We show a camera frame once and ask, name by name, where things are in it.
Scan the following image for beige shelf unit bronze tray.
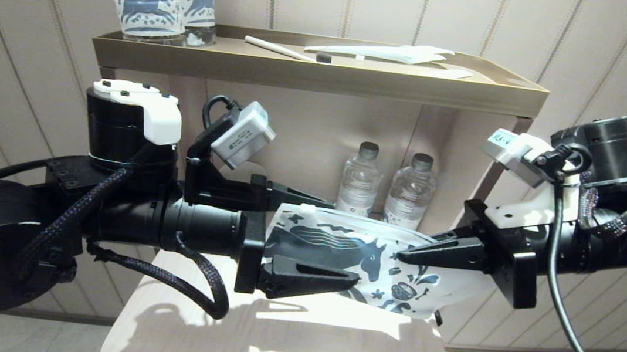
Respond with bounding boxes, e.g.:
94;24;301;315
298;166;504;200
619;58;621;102
71;10;553;283

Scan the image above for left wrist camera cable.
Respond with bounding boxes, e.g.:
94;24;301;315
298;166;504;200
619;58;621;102
201;93;242;133

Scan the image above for white blue-patterned plastic bag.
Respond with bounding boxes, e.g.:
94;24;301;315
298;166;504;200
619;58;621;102
257;199;504;328

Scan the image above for white packet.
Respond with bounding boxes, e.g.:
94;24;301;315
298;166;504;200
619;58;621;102
304;32;456;70

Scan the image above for white toothbrush dark bristles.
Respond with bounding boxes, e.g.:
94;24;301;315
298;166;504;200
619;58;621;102
243;35;334;65

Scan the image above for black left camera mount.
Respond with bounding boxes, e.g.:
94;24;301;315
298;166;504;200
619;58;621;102
181;118;275;214

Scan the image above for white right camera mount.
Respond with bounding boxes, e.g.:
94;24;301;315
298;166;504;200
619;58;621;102
484;171;585;238

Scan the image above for flat white sachet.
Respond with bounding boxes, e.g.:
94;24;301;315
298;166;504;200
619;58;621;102
431;65;474;81

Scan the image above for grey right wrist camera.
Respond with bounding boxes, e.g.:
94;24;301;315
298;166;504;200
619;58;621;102
479;127;558;189

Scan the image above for small clear water bottle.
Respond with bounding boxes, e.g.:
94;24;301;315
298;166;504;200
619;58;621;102
335;139;387;218
382;150;440;232

